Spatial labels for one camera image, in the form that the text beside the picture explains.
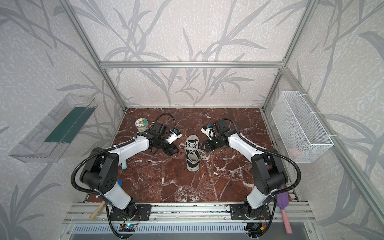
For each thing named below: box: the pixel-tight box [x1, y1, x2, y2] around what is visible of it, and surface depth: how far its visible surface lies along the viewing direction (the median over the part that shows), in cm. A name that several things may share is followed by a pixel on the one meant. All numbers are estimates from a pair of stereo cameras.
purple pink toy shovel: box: [276, 191, 293, 234], surface depth 74 cm
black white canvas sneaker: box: [185, 134, 200, 172], surface depth 91 cm
